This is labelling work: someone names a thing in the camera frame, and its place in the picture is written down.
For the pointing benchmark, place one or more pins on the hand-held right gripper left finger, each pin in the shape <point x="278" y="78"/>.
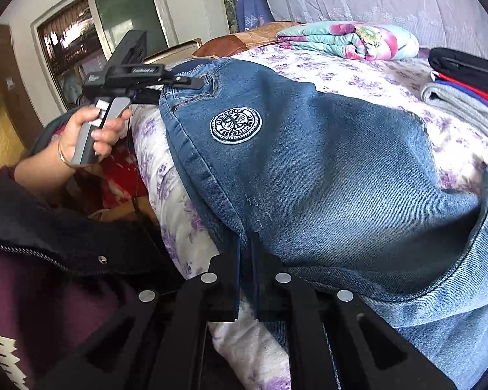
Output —
<point x="235" y="284"/>

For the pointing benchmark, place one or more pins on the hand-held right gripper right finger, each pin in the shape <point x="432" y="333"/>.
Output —
<point x="256" y="284"/>

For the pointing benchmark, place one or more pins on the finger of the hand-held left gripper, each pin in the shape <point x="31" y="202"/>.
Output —
<point x="148" y="96"/>
<point x="187" y="81"/>

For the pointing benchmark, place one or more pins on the blue denim pants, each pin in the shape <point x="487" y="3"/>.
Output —
<point x="309" y="178"/>

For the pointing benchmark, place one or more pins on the person's left forearm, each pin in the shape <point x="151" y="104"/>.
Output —
<point x="40" y="170"/>

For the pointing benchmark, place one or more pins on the person's left hand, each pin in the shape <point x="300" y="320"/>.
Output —
<point x="79" y="132"/>

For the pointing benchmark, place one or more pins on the brown pillow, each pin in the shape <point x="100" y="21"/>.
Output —
<point x="223" y="44"/>

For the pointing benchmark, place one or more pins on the window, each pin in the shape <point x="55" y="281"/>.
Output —
<point x="85" y="28"/>

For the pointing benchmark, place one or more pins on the red patterned cloth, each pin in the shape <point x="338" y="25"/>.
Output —
<point x="120" y="187"/>

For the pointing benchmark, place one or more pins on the blue patterned hanging cloth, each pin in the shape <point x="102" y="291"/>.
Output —
<point x="248" y="0"/>

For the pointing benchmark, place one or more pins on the wooden door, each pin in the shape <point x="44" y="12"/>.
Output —
<point x="2" y="97"/>

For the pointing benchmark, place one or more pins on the person's black jacket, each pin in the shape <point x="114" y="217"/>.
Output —
<point x="57" y="235"/>

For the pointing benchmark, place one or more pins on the folded floral quilt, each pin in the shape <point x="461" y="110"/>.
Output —
<point x="349" y="40"/>

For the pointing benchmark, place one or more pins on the purple floral bed sheet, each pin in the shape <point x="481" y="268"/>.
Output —
<point x="374" y="79"/>

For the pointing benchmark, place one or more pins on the person's maroon shirt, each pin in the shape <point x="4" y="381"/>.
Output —
<point x="44" y="317"/>

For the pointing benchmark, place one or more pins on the grey folded garment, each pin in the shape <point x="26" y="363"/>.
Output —
<point x="459" y="107"/>

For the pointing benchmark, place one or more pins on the folded dark clothes stack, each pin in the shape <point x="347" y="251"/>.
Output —
<point x="467" y="71"/>

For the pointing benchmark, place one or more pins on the leaning wall panel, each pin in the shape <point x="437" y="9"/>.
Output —
<point x="217" y="2"/>

